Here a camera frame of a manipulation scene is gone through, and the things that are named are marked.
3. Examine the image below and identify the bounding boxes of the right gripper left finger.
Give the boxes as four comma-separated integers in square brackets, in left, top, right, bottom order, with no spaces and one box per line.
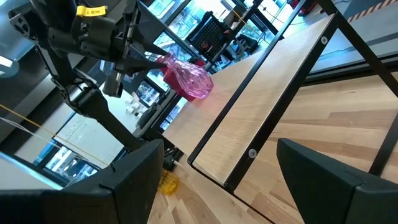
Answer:
[0,139,165,224]

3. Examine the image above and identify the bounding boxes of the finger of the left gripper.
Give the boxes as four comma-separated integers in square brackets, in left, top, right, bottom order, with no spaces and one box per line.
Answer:
[119,58,168,75]
[139,39,171,58]

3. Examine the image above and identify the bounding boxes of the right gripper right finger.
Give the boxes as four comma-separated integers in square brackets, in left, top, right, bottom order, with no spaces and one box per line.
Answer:
[276,138,398,224]

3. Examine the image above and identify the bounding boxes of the yellow ribbed glass vase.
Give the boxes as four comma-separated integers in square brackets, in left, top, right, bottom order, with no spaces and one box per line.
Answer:
[157,169,180,197]

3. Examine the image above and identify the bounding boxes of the pink twisted glass bottle vase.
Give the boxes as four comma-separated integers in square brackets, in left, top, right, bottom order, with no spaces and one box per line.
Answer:
[156,51,215,100]

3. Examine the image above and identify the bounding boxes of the black perforated panel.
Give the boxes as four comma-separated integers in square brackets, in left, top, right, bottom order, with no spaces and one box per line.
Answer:
[188,12,233,62]

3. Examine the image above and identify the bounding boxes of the yellow cable label tag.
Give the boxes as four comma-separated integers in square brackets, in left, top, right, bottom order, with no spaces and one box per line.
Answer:
[76,5,107,18]

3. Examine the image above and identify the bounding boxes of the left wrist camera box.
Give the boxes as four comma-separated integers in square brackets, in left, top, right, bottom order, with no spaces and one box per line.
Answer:
[102,70,126,98]

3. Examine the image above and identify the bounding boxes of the wooden shelf black metal frame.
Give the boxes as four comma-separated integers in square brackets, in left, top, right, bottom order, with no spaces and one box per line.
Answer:
[161,0,398,224]

